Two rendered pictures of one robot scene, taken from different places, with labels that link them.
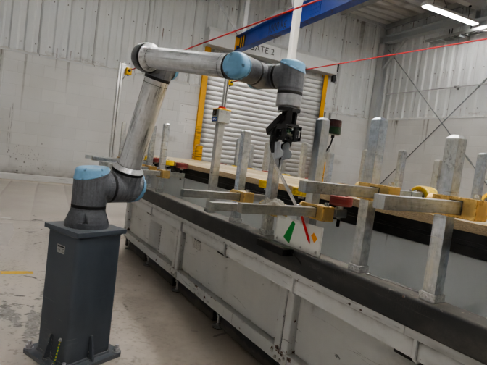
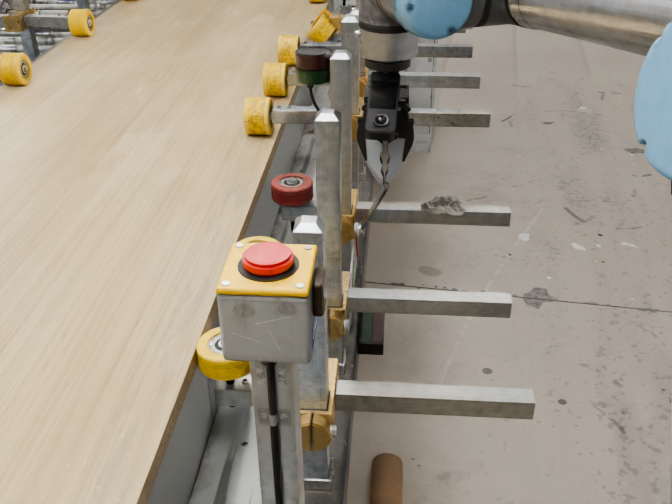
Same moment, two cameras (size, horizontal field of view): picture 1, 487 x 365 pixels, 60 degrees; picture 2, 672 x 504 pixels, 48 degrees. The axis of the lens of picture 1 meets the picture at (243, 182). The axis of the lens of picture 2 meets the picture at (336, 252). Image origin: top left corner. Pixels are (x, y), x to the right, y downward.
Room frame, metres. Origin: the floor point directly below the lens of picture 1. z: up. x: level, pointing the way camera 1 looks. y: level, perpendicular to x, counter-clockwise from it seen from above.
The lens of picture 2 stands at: (2.50, 0.49, 1.53)
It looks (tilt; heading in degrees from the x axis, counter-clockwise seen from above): 31 degrees down; 217
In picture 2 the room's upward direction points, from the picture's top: 1 degrees counter-clockwise
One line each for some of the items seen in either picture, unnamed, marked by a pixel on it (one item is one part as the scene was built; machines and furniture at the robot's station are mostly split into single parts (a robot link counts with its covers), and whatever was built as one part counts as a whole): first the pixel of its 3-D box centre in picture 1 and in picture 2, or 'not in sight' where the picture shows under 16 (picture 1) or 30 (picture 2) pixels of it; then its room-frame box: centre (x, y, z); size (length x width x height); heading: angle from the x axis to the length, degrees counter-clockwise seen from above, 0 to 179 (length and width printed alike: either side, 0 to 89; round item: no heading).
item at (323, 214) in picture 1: (315, 211); (341, 215); (1.47, -0.26, 0.85); 0.14 x 0.06 x 0.05; 32
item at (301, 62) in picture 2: (333, 123); (312, 58); (1.51, -0.29, 1.16); 0.06 x 0.06 x 0.02
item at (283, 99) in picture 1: (289, 102); (386, 42); (1.53, -0.13, 1.21); 0.10 x 0.09 x 0.05; 122
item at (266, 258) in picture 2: not in sight; (268, 262); (2.13, 0.15, 1.22); 0.04 x 0.04 x 0.02
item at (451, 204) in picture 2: (274, 200); (443, 201); (1.35, -0.11, 0.87); 0.09 x 0.07 x 0.02; 122
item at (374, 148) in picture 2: (285, 155); (375, 155); (1.54, -0.14, 1.03); 0.06 x 0.03 x 0.09; 32
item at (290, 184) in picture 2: (339, 210); (293, 205); (1.50, -0.35, 0.85); 0.08 x 0.08 x 0.11
